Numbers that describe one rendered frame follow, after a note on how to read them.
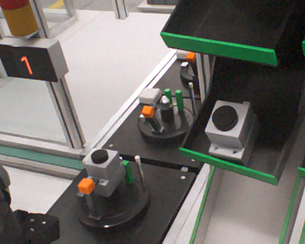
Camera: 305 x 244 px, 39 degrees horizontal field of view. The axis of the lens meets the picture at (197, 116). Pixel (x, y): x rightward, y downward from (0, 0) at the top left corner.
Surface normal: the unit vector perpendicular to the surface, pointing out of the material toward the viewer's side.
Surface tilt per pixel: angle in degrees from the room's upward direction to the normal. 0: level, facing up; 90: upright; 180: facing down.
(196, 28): 25
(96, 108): 0
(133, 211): 0
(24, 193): 0
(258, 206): 45
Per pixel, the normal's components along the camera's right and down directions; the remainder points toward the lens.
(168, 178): -0.11, -0.81
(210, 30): -0.31, -0.51
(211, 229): -0.43, -0.19
